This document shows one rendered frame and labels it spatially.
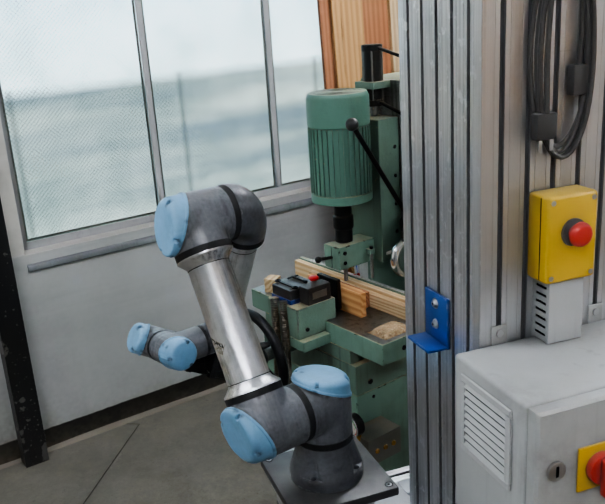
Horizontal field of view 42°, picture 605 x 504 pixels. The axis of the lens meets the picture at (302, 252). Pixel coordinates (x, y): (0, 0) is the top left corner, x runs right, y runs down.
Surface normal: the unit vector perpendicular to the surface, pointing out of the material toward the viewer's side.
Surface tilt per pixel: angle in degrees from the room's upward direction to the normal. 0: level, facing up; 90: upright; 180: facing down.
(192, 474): 0
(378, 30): 87
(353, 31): 87
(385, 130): 90
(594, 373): 0
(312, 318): 90
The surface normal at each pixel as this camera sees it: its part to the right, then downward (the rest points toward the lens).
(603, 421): 0.35, 0.27
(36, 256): 0.58, 0.22
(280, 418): 0.49, -0.29
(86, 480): -0.07, -0.95
